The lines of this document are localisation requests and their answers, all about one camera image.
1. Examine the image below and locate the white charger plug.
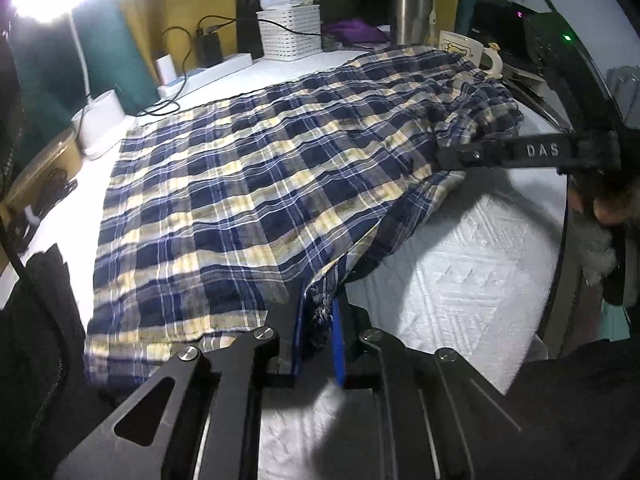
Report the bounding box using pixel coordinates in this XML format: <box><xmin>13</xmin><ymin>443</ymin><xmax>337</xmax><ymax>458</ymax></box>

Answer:
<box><xmin>156</xmin><ymin>54</ymin><xmax>177</xmax><ymax>86</ymax></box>

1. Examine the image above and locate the black power adapter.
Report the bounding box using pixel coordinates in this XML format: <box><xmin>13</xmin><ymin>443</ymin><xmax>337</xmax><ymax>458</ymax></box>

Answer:
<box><xmin>194</xmin><ymin>29</ymin><xmax>224</xmax><ymax>67</ymax></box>

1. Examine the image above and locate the purple cloth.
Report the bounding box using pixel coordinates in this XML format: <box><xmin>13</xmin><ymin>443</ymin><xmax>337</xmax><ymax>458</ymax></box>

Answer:
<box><xmin>324</xmin><ymin>19</ymin><xmax>389</xmax><ymax>45</ymax></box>

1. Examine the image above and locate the white textured tablecloth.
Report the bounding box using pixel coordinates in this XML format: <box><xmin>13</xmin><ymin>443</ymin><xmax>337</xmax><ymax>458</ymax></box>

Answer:
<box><xmin>0</xmin><ymin>45</ymin><xmax>571</xmax><ymax>480</ymax></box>

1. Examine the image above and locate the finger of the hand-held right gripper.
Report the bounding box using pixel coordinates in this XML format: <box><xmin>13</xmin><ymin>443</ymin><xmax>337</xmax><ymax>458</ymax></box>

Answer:
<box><xmin>434</xmin><ymin>132</ymin><xmax>576</xmax><ymax>172</ymax></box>

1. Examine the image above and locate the person's dark clothing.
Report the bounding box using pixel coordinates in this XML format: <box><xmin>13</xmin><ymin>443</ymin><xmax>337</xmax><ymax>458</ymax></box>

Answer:
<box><xmin>500</xmin><ymin>337</ymin><xmax>640</xmax><ymax>480</ymax></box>

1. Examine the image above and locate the black monitor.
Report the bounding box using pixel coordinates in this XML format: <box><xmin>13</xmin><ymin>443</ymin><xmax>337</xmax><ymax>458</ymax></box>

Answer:
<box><xmin>472</xmin><ymin>1</ymin><xmax>596</xmax><ymax>91</ymax></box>

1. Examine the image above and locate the white plastic basket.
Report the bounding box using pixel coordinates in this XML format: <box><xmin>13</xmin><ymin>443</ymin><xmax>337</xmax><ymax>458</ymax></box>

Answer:
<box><xmin>257</xmin><ymin>5</ymin><xmax>322</xmax><ymax>62</ymax></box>

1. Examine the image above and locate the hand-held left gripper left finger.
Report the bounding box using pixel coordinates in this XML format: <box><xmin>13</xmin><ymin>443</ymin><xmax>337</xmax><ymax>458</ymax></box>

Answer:
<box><xmin>52</xmin><ymin>290</ymin><xmax>307</xmax><ymax>480</ymax></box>

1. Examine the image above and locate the blue yellow plaid shirt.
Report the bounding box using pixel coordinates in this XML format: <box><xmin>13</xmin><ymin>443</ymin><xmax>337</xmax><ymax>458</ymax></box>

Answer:
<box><xmin>82</xmin><ymin>45</ymin><xmax>523</xmax><ymax>392</ymax></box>

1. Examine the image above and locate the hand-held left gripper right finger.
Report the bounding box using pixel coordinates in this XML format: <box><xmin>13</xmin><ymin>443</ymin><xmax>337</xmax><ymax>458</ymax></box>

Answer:
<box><xmin>332</xmin><ymin>297</ymin><xmax>551</xmax><ymax>480</ymax></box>

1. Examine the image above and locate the person's right hand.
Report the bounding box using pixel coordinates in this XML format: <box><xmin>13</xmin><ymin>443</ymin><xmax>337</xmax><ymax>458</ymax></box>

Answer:
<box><xmin>570</xmin><ymin>172</ymin><xmax>624</xmax><ymax>227</ymax></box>

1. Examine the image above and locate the stainless steel tumbler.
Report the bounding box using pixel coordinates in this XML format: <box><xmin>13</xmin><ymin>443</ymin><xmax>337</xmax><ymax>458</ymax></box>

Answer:
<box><xmin>390</xmin><ymin>0</ymin><xmax>434</xmax><ymax>47</ymax></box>

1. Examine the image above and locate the cream mug with bear print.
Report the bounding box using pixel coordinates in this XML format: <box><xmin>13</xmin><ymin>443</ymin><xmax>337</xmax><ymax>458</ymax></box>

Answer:
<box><xmin>439</xmin><ymin>30</ymin><xmax>504</xmax><ymax>80</ymax></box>

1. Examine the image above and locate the black cable bundle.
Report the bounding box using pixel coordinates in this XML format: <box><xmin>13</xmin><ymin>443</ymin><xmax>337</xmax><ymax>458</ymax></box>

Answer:
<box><xmin>10</xmin><ymin>172</ymin><xmax>80</xmax><ymax>233</ymax></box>

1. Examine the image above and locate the white desk lamp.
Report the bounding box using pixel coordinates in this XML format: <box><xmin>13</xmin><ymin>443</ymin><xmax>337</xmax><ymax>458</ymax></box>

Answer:
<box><xmin>10</xmin><ymin>0</ymin><xmax>135</xmax><ymax>162</ymax></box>

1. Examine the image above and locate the white power strip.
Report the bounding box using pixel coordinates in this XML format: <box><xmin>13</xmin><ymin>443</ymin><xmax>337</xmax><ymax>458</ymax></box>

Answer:
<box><xmin>159</xmin><ymin>53</ymin><xmax>254</xmax><ymax>99</ymax></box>

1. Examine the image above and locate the black cloth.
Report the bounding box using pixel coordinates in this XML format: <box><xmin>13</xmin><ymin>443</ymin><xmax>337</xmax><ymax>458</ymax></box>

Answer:
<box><xmin>0</xmin><ymin>244</ymin><xmax>121</xmax><ymax>480</ymax></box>

